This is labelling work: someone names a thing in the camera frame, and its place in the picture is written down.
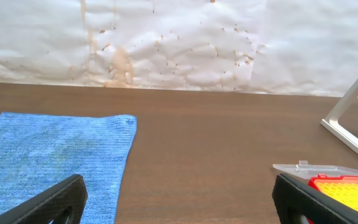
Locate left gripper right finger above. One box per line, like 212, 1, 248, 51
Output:
272, 173, 358, 224

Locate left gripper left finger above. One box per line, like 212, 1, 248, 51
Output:
0, 174, 89, 224

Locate blue cloth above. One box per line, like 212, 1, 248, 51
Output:
0, 112, 138, 224

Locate red and yellow tip box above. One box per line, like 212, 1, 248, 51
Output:
272, 160, 358, 222

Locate white and blue stand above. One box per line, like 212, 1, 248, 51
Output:
320, 55, 358, 170

